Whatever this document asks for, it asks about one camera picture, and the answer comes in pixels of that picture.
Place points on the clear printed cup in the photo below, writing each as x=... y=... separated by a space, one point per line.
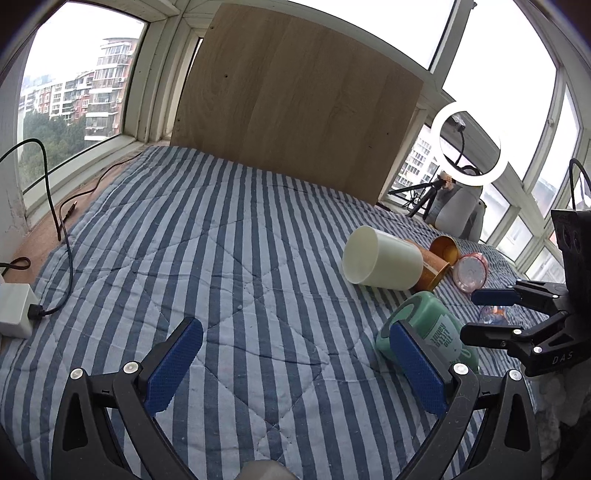
x=493 y=314

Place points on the white power adapter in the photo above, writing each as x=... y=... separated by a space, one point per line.
x=16 y=309

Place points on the gold brown cup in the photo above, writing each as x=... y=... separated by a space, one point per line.
x=445 y=249

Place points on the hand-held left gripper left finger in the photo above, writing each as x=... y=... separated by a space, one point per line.
x=175 y=364

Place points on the pink transparent cup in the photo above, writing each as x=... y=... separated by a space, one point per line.
x=471 y=272

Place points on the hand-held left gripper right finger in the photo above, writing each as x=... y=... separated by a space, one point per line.
x=418 y=369

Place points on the blue striped quilted blanket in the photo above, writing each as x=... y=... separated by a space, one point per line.
x=231 y=277

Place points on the green printed cup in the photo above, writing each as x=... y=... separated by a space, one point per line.
x=436 y=323

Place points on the cream white cup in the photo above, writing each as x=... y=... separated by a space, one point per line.
x=388 y=263

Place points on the light wooden board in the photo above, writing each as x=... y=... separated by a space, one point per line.
x=295 y=101

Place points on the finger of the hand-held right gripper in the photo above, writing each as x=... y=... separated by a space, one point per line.
x=489 y=334
x=494 y=297

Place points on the apartment buildings outside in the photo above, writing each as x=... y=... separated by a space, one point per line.
x=106 y=92

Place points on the grey plastic chair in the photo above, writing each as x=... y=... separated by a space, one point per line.
x=459 y=212

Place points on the orange cup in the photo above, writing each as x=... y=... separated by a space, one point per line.
x=434 y=274

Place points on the black tripod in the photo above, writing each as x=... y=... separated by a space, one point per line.
x=427 y=198

